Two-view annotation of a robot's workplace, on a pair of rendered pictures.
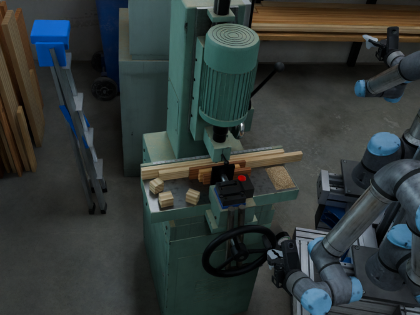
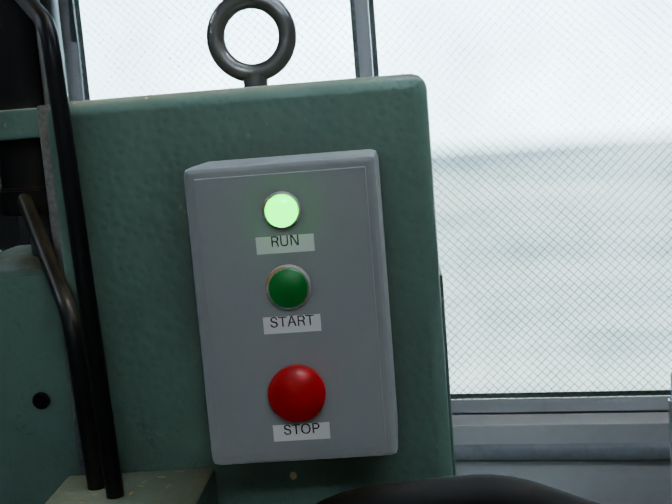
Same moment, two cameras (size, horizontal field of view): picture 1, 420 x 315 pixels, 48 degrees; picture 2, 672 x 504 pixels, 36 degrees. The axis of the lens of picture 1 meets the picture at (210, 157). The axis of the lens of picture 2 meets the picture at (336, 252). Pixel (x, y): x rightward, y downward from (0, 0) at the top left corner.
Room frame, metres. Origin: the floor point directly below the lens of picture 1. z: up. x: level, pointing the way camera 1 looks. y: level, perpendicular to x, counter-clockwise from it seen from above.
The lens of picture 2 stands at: (1.98, -0.54, 1.51)
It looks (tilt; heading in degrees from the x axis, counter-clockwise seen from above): 8 degrees down; 115
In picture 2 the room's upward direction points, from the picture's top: 5 degrees counter-clockwise
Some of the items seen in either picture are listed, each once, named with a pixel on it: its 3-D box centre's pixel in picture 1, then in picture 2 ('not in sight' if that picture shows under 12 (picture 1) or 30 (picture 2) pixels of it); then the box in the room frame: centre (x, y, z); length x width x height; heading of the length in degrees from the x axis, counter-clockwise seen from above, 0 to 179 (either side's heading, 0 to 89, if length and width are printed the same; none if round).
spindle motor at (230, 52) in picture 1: (227, 76); not in sight; (1.37, -0.03, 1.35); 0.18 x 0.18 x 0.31
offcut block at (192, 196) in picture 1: (192, 196); not in sight; (1.20, 0.05, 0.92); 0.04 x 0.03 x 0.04; 72
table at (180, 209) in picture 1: (222, 195); not in sight; (1.27, -0.07, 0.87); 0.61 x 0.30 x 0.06; 111
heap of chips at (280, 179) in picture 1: (280, 175); not in sight; (1.38, -0.29, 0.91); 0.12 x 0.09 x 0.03; 21
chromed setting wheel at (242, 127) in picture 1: (237, 125); not in sight; (1.54, -0.10, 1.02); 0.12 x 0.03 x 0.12; 21
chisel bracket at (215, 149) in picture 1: (217, 144); not in sight; (1.39, -0.02, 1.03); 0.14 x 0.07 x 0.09; 21
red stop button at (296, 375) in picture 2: not in sight; (297, 393); (1.73, -0.08, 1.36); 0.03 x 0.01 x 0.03; 21
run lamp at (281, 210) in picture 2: not in sight; (281, 210); (1.73, -0.07, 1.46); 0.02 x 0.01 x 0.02; 21
